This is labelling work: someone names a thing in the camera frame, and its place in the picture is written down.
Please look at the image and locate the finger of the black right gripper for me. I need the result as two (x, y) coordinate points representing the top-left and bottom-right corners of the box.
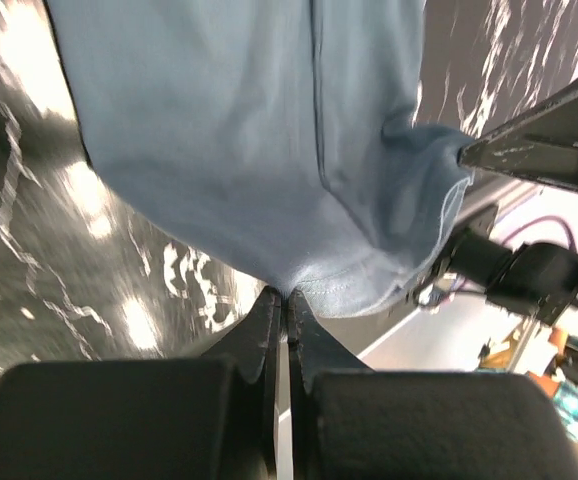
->
(459, 78), (578, 193)

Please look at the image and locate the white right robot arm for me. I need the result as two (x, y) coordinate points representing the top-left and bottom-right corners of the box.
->
(410, 78), (578, 325)

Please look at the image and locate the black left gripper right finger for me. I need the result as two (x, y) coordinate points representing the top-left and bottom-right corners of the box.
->
(287, 292), (578, 479)

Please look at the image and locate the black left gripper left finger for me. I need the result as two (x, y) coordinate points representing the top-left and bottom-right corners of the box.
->
(0, 289), (282, 479)

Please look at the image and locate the grey-blue t shirt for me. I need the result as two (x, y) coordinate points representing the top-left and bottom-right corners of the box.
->
(46, 1), (472, 318)

